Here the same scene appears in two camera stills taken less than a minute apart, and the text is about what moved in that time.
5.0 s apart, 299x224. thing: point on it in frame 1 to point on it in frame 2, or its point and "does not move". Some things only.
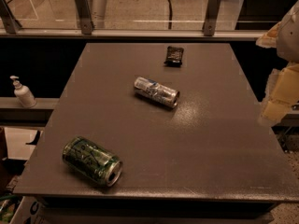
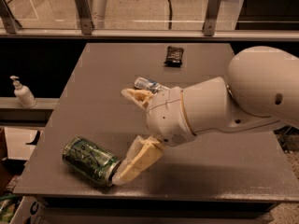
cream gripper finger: [282, 93] to [143, 154]
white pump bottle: [23, 93] does not move
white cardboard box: [32, 210] does not move
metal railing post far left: [10, 22] does not move
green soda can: [84, 158] does not move
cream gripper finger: [269, 39] to [139, 96]
